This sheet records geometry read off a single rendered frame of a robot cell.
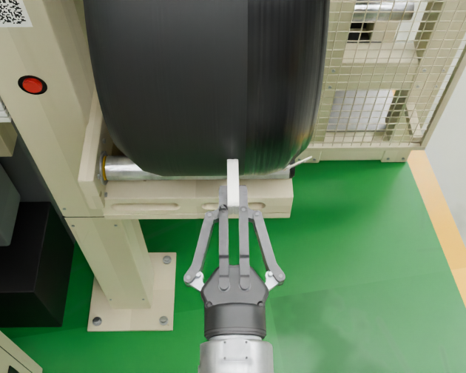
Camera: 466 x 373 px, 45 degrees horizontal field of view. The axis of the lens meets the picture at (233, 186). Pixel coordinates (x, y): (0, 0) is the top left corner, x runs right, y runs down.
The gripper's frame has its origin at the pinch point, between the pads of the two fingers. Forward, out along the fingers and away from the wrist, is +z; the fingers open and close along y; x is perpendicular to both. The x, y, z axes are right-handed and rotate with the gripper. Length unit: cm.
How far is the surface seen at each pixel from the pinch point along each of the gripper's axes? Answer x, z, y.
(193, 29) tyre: -20.2, 9.9, 4.2
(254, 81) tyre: -15.1, 6.5, -2.5
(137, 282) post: 89, 10, 27
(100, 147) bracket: 19.2, 16.5, 23.3
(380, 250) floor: 115, 27, -51
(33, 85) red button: 6.6, 21.2, 31.8
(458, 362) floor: 110, -11, -69
